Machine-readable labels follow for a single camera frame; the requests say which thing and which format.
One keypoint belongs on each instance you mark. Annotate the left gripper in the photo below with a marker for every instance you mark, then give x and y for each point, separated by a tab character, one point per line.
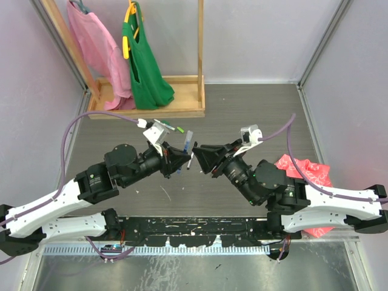
172	159

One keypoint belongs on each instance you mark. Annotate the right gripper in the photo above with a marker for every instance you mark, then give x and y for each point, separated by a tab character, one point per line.
208	156

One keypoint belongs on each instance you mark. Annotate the black white marker pen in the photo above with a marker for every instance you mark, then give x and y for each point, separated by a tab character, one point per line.
190	161

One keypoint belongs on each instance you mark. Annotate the clear pen cap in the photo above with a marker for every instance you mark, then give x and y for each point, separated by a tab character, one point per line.
189	136

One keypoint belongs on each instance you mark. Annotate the blue pen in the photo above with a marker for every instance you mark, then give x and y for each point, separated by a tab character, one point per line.
185	150

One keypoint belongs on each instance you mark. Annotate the green white pen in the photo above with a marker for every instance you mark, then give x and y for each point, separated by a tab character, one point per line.
166	126

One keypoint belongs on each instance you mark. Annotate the wooden clothes rack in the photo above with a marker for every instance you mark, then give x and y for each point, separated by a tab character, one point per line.
189	97

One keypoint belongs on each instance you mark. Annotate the green tank top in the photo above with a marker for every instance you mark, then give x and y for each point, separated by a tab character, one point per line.
149	89

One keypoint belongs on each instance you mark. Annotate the red patterned cloth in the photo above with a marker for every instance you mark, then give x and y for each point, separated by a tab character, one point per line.
315	172

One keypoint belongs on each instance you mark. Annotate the pink shirt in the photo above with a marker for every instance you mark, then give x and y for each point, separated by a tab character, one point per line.
101	52

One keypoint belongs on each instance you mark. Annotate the yellow hanger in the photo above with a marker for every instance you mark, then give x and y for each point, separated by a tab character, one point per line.
133	36

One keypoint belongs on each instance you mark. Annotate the blue grey hanger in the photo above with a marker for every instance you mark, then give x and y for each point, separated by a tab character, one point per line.
82	8

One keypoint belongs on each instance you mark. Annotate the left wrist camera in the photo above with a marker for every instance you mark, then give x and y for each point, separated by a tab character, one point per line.
154	132

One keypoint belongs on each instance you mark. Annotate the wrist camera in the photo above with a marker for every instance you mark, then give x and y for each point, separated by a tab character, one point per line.
154	132
251	137

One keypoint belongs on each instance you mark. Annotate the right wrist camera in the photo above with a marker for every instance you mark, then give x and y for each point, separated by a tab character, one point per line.
251	137

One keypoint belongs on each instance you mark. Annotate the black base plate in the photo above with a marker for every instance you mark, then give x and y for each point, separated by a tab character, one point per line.
192	231

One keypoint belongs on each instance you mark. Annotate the grey slotted cable duct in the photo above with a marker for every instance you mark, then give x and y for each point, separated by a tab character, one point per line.
87	250

